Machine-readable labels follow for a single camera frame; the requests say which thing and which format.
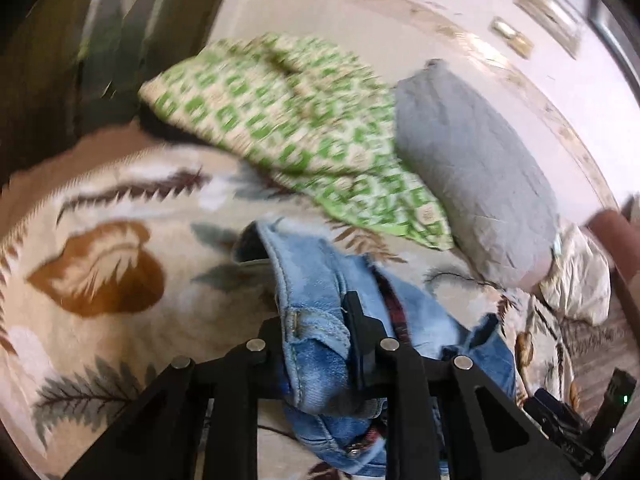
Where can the dark framed wall picture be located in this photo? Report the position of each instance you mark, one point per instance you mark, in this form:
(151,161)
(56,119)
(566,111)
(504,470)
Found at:
(615,10)

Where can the tan pillow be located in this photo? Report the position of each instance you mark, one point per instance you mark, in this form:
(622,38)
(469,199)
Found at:
(535,275)

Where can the grey quilted pillow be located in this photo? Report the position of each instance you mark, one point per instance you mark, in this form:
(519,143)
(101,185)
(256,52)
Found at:
(470,170)

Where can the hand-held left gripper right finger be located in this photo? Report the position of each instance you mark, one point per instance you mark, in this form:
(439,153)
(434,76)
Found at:
(362,340)

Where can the white floral pillow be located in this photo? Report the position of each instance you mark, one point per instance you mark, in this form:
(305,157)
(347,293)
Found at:
(580,270)

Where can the leaf print blanket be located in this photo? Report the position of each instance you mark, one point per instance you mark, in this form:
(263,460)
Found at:
(125,210)

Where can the blue denim pants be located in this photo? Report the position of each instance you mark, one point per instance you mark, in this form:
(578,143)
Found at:
(320,285)

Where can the gold wall switch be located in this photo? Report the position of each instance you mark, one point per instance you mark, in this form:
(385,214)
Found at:
(511,35)

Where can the green patterned quilt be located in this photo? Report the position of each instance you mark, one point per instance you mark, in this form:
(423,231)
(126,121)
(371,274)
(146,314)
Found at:
(280,110)

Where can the brown sofa headboard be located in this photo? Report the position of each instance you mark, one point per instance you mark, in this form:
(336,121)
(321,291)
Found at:
(615,230)

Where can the dark wooden door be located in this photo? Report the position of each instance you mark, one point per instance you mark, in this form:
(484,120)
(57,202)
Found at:
(50,60)

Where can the brown striped floral cushion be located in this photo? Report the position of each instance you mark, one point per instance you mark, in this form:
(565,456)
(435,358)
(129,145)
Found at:
(600,345)

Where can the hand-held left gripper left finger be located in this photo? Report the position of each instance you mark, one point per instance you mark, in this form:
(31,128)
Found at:
(267,340)

